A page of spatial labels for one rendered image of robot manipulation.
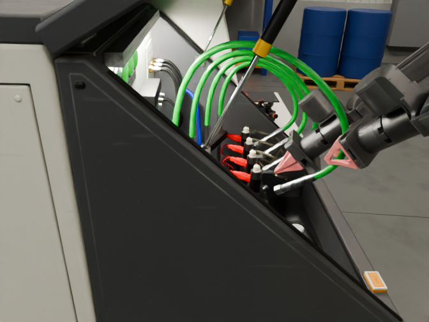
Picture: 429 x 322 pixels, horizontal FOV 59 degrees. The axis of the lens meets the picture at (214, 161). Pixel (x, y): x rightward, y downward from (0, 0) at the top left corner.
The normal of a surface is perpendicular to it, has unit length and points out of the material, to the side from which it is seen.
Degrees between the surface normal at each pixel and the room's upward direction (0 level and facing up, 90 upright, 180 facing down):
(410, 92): 50
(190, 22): 90
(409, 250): 0
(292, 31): 90
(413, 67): 71
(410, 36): 90
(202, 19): 90
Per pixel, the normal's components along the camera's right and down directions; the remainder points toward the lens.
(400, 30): -0.07, 0.46
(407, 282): 0.03, -0.88
